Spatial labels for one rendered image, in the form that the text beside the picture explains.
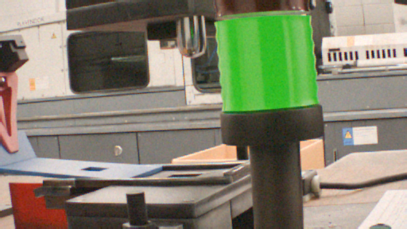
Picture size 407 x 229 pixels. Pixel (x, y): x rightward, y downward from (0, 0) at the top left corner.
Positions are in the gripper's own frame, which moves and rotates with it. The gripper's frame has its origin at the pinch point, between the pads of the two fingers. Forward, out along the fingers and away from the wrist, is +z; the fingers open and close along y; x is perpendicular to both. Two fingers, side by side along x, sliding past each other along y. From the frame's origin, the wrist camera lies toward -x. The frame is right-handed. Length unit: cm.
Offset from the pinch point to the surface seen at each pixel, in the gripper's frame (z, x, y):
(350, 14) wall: -71, 648, -58
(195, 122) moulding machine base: -38, 451, -173
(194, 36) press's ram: 2.7, -6.7, 23.8
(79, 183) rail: 6.9, -4.3, 8.4
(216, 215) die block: 14.0, -8.0, 19.5
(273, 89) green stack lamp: 10.3, -28.1, 33.2
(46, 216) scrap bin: 6.4, 12.2, -8.9
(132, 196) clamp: 10.5, -16.1, 19.1
